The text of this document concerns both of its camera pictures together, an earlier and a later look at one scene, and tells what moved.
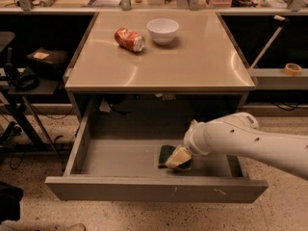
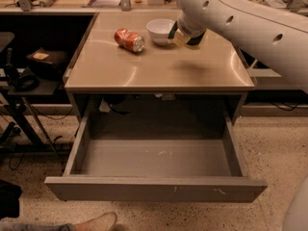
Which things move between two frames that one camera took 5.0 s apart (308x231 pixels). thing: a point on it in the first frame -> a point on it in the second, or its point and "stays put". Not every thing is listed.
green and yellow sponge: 166,152 -> 178,38
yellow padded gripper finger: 178,157 -> 179,38
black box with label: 48,63 stays put
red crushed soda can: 129,39 stays put
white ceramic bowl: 163,30 stays put
